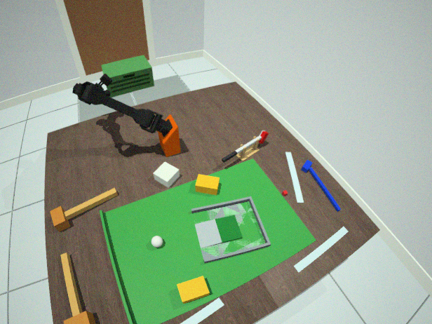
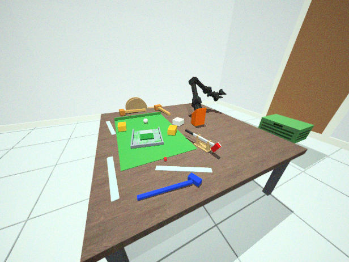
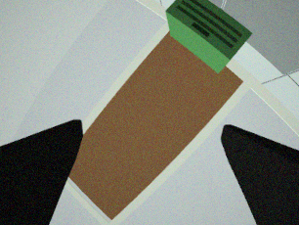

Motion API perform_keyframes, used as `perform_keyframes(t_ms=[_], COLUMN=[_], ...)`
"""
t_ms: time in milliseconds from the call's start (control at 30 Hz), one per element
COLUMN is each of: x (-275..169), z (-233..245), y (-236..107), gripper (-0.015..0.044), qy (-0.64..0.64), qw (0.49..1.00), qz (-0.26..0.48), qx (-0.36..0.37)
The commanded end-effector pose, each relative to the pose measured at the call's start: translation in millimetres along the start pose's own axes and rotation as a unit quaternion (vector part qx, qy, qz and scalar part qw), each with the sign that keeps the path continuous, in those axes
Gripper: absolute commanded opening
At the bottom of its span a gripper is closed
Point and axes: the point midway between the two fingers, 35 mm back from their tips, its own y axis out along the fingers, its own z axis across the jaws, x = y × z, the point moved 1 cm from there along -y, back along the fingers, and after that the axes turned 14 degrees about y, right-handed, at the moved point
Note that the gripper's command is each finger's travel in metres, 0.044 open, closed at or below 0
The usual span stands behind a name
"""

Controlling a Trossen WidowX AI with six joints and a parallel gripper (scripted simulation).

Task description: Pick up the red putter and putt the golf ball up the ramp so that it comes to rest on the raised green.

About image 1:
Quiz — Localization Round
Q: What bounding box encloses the white cube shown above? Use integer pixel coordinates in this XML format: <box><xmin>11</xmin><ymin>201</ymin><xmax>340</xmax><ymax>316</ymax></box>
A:
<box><xmin>153</xmin><ymin>162</ymin><xmax>180</xmax><ymax>187</ymax></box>

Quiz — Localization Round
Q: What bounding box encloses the blue golf putter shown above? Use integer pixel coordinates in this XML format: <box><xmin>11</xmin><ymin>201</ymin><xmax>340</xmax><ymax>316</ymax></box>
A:
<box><xmin>301</xmin><ymin>160</ymin><xmax>341</xmax><ymax>211</ymax></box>

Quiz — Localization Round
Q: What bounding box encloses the pale white flat bar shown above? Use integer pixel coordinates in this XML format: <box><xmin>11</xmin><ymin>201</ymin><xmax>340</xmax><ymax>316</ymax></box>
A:
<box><xmin>181</xmin><ymin>298</ymin><xmax>224</xmax><ymax>324</ymax></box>
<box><xmin>285</xmin><ymin>152</ymin><xmax>304</xmax><ymax>203</ymax></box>
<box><xmin>293</xmin><ymin>227</ymin><xmax>348</xmax><ymax>273</ymax></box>

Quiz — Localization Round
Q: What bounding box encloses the white golf ball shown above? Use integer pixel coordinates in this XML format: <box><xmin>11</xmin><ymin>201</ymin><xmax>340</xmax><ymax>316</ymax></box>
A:
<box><xmin>151</xmin><ymin>236</ymin><xmax>163</xmax><ymax>248</ymax></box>

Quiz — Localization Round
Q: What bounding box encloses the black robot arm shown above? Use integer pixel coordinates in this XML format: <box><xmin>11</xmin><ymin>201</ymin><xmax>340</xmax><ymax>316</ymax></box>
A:
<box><xmin>72</xmin><ymin>81</ymin><xmax>173</xmax><ymax>137</ymax></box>

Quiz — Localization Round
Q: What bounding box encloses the yellow rectangular block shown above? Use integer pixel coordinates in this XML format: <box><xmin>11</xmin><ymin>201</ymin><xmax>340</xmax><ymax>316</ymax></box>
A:
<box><xmin>177</xmin><ymin>276</ymin><xmax>210</xmax><ymax>304</ymax></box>
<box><xmin>195</xmin><ymin>174</ymin><xmax>220</xmax><ymax>195</ymax></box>

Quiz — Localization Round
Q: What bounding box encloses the green rectangular mat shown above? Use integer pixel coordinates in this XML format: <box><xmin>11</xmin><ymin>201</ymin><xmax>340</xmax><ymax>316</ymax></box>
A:
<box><xmin>104</xmin><ymin>159</ymin><xmax>316</xmax><ymax>324</ymax></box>

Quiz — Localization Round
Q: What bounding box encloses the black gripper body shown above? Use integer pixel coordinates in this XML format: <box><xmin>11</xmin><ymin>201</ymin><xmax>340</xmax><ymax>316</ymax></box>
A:
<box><xmin>95</xmin><ymin>74</ymin><xmax>112</xmax><ymax>89</ymax></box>

